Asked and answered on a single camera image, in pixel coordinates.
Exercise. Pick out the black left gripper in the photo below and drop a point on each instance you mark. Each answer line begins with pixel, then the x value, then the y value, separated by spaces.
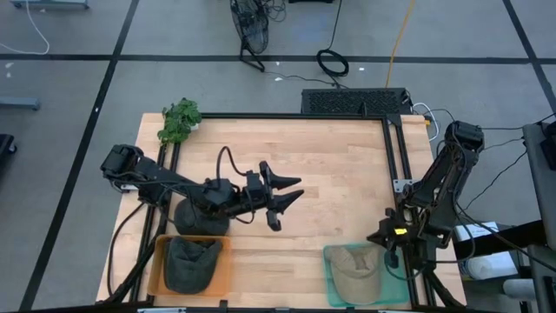
pixel 254 204

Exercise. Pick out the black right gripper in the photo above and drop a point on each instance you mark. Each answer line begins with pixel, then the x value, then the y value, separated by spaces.
pixel 401 243

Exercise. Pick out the beige baseball cap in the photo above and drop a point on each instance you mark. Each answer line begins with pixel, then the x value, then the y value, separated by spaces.
pixel 354 278

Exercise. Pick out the dark grey baseball cap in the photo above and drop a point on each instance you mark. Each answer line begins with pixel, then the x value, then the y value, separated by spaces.
pixel 195 224
pixel 191 265

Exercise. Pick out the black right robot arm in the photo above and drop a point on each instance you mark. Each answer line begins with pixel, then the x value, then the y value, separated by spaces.
pixel 443 174

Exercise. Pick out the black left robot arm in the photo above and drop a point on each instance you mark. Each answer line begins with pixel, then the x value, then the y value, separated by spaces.
pixel 165 178

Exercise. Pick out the teal plastic bin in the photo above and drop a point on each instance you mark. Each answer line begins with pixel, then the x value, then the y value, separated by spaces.
pixel 397 291

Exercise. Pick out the white paper sheet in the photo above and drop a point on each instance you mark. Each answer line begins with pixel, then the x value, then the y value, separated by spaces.
pixel 475 230

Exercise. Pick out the white plant pot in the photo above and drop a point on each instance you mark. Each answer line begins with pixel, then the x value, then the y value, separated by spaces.
pixel 195 127

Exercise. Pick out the white paper roll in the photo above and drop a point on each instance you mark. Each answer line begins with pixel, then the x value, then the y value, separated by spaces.
pixel 491 265

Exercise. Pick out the black perforated computer case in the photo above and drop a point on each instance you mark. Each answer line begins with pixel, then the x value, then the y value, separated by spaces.
pixel 356 102

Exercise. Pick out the green leafy plant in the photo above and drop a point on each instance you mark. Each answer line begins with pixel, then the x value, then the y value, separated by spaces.
pixel 178 121

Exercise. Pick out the orange plastic bin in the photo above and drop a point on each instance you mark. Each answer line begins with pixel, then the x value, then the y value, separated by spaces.
pixel 154 278

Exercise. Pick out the grey desk foot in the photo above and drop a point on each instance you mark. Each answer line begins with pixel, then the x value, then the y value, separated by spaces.
pixel 50 4
pixel 19 103

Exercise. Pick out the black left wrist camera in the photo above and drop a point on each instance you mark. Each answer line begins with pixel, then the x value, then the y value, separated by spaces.
pixel 253 180

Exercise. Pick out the silver metal bracket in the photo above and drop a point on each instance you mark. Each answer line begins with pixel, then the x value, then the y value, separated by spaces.
pixel 401 186

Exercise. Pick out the black aluminium table frame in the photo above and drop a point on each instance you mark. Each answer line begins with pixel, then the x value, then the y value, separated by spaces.
pixel 304 116

